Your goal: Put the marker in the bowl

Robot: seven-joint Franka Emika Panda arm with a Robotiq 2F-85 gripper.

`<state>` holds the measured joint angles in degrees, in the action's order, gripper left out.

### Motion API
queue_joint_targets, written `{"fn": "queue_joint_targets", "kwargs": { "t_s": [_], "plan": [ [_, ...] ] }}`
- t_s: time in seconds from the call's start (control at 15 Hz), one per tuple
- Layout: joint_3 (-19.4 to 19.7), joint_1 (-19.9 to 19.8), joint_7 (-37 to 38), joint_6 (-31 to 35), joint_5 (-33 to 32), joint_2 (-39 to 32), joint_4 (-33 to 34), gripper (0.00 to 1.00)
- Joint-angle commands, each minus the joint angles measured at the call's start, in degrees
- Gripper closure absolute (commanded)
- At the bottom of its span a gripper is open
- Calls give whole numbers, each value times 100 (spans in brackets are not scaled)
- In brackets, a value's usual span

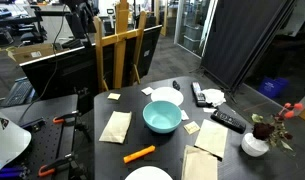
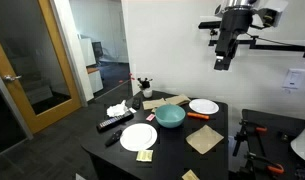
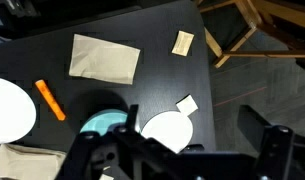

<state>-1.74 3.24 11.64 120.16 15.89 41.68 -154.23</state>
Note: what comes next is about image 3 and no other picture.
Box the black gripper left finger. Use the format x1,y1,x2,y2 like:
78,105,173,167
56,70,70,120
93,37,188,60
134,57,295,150
55,104,180,180

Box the teal bowl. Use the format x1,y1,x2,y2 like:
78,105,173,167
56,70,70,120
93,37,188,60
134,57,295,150
79,108,130,136

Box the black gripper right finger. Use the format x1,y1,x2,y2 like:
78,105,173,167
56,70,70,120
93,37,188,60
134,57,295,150
238,104,295,180

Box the small tan printed packet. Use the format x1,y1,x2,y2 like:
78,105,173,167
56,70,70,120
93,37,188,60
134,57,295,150
171,30,195,57

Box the orange marker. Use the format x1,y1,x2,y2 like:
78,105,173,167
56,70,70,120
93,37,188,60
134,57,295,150
34,79,67,122

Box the wooden easel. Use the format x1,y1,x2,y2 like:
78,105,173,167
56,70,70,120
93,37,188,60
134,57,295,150
195,0,305,69

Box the white round plate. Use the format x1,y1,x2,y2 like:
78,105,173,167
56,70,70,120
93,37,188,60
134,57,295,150
0,76,37,145
140,110,195,154

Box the small white paper square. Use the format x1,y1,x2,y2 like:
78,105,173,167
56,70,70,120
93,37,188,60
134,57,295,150
175,94,199,117

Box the brown paper bag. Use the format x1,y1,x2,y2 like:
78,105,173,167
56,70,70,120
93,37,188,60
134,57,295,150
0,143,68,180
68,33,142,86

